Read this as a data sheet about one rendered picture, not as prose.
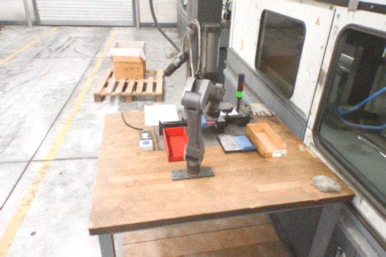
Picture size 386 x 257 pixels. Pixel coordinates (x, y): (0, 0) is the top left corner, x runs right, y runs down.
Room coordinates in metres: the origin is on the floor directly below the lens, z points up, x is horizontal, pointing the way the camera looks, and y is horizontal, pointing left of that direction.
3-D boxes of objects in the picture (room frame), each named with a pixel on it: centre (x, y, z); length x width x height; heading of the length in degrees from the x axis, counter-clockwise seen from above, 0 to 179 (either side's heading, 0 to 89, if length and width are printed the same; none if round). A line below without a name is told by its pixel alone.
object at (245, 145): (1.34, -0.27, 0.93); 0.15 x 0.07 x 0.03; 16
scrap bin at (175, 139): (1.30, 0.09, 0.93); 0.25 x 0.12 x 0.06; 13
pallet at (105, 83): (4.55, 1.07, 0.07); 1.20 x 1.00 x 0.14; 6
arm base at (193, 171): (1.08, 0.00, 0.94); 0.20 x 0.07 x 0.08; 103
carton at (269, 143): (1.38, -0.39, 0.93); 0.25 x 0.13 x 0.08; 13
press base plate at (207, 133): (1.59, -0.07, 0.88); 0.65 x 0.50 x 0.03; 103
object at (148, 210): (1.35, -0.06, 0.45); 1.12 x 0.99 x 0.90; 103
